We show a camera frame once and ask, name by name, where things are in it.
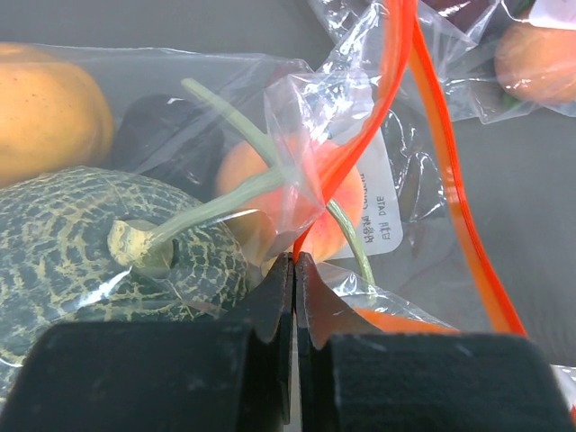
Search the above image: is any fake peach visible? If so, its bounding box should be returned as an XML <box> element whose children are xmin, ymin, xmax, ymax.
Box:
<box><xmin>214</xmin><ymin>141</ymin><xmax>347</xmax><ymax>265</ymax></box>
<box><xmin>494</xmin><ymin>22</ymin><xmax>575</xmax><ymax>104</ymax></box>

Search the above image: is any fake brown pear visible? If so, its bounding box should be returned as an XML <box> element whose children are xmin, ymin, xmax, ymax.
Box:
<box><xmin>1</xmin><ymin>42</ymin><xmax>115</xmax><ymax>186</ymax></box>

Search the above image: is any blue zip bag with strawberry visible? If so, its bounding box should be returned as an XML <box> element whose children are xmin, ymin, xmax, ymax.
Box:
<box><xmin>310</xmin><ymin>0</ymin><xmax>576</xmax><ymax>125</ymax></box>

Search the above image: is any red zip clear bag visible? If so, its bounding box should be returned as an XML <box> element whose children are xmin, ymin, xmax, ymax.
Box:
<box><xmin>0</xmin><ymin>0</ymin><xmax>576</xmax><ymax>370</ymax></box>

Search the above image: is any fake netted green melon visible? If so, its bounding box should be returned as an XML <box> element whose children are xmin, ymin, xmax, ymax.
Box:
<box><xmin>0</xmin><ymin>78</ymin><xmax>377</xmax><ymax>406</ymax></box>

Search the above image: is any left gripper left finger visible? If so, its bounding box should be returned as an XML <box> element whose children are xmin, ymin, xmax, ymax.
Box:
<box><xmin>1</xmin><ymin>254</ymin><xmax>293</xmax><ymax>431</ymax></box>

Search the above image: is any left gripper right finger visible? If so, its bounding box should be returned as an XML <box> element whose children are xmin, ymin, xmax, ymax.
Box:
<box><xmin>294</xmin><ymin>254</ymin><xmax>575</xmax><ymax>431</ymax></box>

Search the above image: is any fake peach in blue bag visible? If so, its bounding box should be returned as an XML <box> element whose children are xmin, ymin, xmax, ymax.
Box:
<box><xmin>494</xmin><ymin>22</ymin><xmax>575</xmax><ymax>104</ymax></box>

